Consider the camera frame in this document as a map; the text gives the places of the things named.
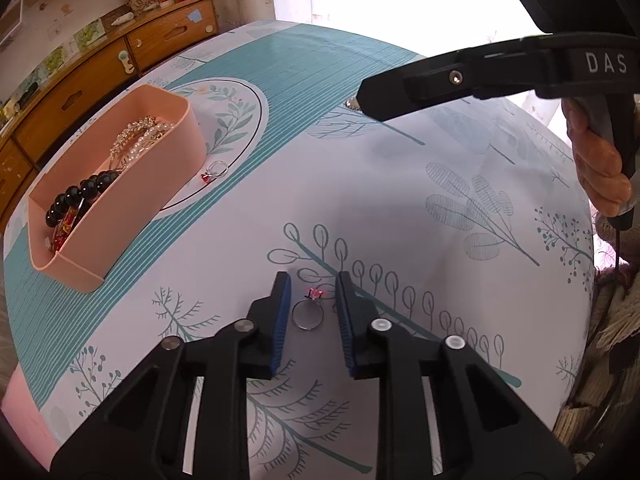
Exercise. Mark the person's right hand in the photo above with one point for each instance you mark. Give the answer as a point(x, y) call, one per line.
point(595, 160)

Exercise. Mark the beige fuzzy cloth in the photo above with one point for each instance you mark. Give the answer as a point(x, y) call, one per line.
point(610, 360)

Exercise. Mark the black flashlight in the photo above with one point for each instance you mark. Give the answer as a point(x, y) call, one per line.
point(28, 90)

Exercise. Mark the green picture card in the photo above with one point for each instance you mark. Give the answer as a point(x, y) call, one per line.
point(55, 59)
point(90, 36)

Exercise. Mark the small white bottle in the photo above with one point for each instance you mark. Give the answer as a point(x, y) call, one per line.
point(122, 20)

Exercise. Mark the pink blanket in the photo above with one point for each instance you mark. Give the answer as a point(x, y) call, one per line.
point(25, 410)

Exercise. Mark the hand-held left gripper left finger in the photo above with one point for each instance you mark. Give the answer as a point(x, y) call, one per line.
point(280, 320)

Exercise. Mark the blue sticker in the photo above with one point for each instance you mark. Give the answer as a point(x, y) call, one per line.
point(195, 15)

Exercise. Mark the white and mint hook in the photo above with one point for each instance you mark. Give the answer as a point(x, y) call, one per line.
point(125, 62)

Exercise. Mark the wooden desk with drawers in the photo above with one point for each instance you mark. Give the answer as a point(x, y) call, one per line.
point(65, 90)

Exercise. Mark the pink plastic box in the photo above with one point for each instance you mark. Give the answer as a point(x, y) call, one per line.
point(145, 195)

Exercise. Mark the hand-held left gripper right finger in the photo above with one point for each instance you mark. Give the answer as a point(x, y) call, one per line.
point(345, 320)

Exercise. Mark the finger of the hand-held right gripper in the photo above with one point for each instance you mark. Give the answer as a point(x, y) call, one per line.
point(425, 87)

